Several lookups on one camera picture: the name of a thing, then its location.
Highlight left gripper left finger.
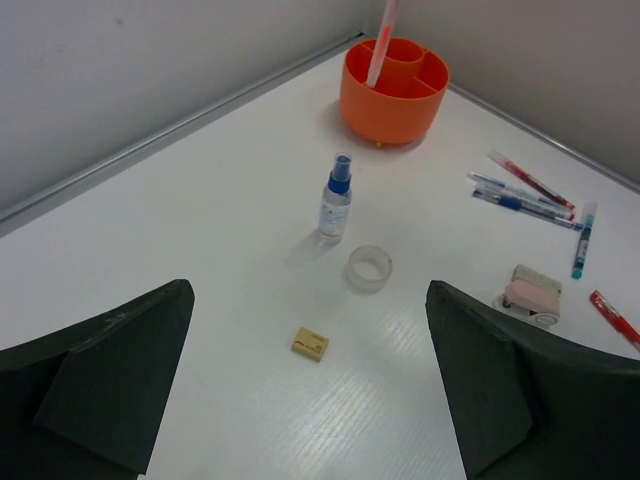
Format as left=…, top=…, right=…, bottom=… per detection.
left=1, top=279, right=195, bottom=479

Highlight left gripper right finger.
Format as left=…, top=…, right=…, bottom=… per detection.
left=425, top=281, right=639, bottom=479

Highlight pink pen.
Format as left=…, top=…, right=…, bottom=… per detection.
left=365, top=0, right=401, bottom=89

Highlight pink white stapler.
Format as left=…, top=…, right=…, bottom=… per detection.
left=492, top=279, right=560, bottom=330

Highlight red gel pen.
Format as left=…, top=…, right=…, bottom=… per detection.
left=589, top=290, right=640, bottom=350

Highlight beige staple box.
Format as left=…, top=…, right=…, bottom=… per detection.
left=511, top=264, right=562, bottom=296

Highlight light blue pen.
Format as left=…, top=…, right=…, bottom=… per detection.
left=571, top=201, right=598, bottom=279

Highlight clear tape roll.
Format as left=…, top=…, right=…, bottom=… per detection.
left=344, top=245, right=393, bottom=294

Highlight blue clear pen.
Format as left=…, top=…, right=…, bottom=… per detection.
left=467, top=172, right=575, bottom=220

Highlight red clear cap pen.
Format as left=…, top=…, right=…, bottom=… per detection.
left=487, top=150, right=575, bottom=210

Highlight tan eraser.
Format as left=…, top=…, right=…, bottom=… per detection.
left=291, top=327, right=329, bottom=362

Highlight blue cap spray bottle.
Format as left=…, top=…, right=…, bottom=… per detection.
left=317, top=154, right=352, bottom=243

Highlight orange round pen holder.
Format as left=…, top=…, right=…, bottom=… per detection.
left=339, top=37, right=450, bottom=145

